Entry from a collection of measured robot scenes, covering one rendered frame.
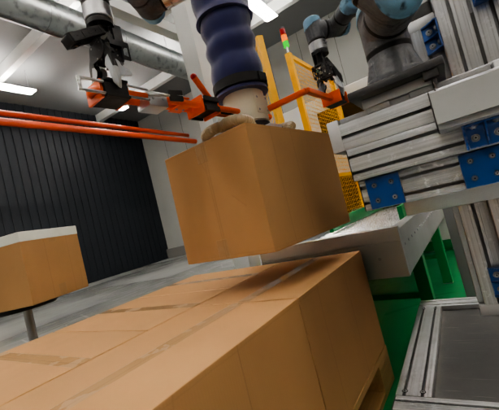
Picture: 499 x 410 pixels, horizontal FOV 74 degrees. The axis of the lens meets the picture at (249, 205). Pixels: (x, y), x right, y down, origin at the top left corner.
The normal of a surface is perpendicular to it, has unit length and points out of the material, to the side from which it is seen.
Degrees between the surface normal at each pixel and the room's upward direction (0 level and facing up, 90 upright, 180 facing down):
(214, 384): 90
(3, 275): 90
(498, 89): 90
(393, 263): 90
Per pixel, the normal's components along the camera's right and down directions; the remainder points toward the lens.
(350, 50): -0.52, 0.10
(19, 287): -0.27, 0.03
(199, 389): 0.79, -0.22
